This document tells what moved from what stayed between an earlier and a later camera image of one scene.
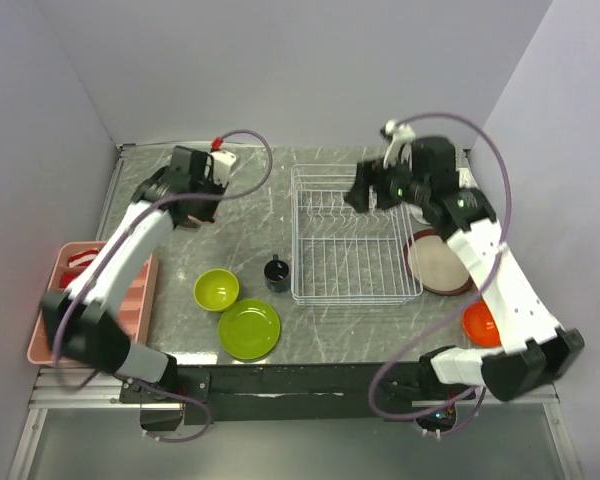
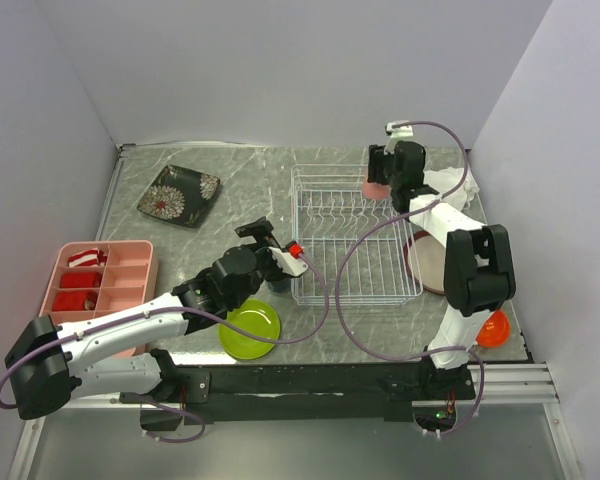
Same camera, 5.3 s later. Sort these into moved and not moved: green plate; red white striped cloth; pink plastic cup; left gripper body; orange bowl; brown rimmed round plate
Moved: pink plastic cup; left gripper body
Not moved: green plate; red white striped cloth; brown rimmed round plate; orange bowl
